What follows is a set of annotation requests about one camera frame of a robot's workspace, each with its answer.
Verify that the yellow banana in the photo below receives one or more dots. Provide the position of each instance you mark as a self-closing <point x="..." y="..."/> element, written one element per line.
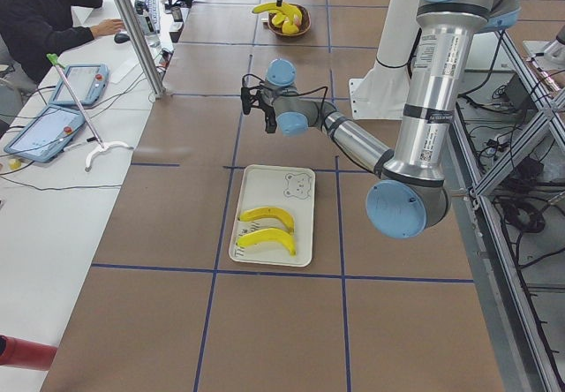
<point x="286" y="9"/>

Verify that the yellow banana moved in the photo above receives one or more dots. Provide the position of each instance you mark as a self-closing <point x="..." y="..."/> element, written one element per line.
<point x="282" y="237"/>
<point x="277" y="213"/>

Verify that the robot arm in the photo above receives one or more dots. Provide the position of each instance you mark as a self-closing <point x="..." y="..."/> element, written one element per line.
<point x="410" y="195"/>

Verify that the brown wicker basket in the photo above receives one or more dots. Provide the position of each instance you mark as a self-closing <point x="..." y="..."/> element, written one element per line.
<point x="303" y="29"/>

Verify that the white bear plate tray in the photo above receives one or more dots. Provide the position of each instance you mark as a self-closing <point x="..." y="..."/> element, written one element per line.
<point x="290" y="188"/>

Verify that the yellow starfruit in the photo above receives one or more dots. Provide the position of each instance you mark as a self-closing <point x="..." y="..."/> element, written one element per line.
<point x="282" y="21"/>

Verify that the teach pendant far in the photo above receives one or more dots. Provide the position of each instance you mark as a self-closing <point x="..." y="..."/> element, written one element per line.
<point x="88" y="82"/>

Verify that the teach pendant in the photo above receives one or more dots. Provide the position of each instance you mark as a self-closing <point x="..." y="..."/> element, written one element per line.
<point x="88" y="82"/>
<point x="47" y="135"/>

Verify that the teach pendant near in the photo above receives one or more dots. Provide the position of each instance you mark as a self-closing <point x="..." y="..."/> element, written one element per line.
<point x="47" y="135"/>

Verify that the seated person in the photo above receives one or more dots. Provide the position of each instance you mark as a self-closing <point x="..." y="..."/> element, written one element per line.
<point x="32" y="29"/>

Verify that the red cylinder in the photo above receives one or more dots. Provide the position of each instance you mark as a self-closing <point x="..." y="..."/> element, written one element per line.
<point x="19" y="353"/>

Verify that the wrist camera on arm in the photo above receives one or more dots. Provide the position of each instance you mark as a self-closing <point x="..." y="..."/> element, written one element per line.
<point x="250" y="98"/>

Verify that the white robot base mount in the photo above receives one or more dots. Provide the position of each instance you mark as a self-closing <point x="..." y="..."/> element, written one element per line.
<point x="382" y="92"/>

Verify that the aluminium frame post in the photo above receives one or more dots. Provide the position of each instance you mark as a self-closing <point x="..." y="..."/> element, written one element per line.
<point x="146" y="60"/>

